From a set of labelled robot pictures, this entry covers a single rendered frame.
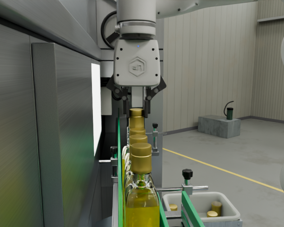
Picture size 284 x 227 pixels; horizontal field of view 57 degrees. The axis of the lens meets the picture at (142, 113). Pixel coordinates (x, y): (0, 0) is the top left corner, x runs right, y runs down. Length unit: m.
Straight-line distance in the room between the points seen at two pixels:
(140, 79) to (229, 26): 6.90
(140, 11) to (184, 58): 5.56
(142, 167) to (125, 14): 0.31
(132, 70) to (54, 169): 0.27
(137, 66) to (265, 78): 7.75
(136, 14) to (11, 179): 0.39
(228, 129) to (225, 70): 1.98
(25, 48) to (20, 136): 0.11
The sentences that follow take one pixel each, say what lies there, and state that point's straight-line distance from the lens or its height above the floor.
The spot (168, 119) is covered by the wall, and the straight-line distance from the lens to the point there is 5.89.
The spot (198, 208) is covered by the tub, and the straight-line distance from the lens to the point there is 1.03.
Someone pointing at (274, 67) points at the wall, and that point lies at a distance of 8.15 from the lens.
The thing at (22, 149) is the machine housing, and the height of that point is 1.36.
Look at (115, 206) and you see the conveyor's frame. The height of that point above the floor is 1.05.
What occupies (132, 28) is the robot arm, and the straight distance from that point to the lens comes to 0.56.
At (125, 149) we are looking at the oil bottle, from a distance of 0.66.
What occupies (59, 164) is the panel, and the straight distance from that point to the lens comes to 0.40.
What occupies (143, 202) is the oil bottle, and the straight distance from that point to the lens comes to 0.44.
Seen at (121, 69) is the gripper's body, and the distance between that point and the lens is 0.56.
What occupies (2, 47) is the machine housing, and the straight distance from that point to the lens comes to 0.30.
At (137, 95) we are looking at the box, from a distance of 1.63.
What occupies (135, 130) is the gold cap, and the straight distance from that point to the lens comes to 0.54.
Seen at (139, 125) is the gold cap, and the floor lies 1.33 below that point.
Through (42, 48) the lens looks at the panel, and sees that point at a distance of 0.38.
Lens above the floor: 1.46
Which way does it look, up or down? 10 degrees down
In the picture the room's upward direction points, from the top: straight up
